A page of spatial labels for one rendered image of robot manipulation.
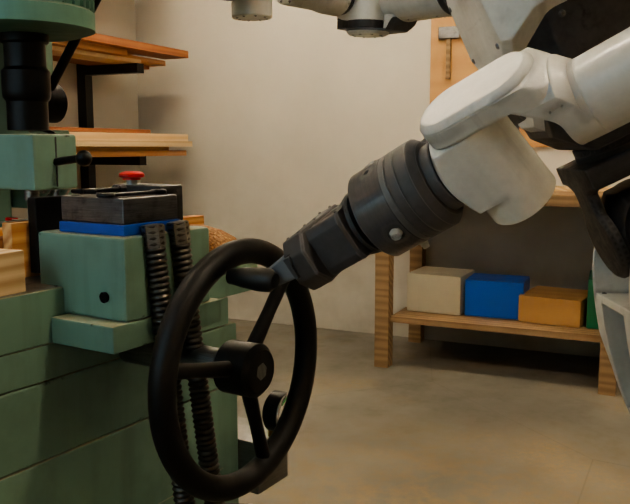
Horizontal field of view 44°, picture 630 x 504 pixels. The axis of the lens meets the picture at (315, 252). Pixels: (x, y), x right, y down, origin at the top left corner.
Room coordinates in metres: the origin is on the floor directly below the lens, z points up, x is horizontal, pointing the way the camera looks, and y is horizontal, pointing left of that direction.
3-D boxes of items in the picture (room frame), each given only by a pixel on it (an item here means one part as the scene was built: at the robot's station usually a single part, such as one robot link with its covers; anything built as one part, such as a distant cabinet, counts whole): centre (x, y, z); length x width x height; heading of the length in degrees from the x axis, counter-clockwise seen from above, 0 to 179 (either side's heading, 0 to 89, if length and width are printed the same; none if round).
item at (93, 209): (0.90, 0.21, 0.99); 0.13 x 0.11 x 0.06; 149
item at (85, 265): (0.90, 0.22, 0.91); 0.15 x 0.14 x 0.09; 149
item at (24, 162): (1.03, 0.39, 1.03); 0.14 x 0.07 x 0.09; 59
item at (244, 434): (1.17, 0.11, 0.58); 0.12 x 0.08 x 0.08; 59
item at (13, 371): (0.99, 0.32, 0.82); 0.40 x 0.21 x 0.04; 149
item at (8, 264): (0.81, 0.34, 0.92); 0.05 x 0.04 x 0.04; 156
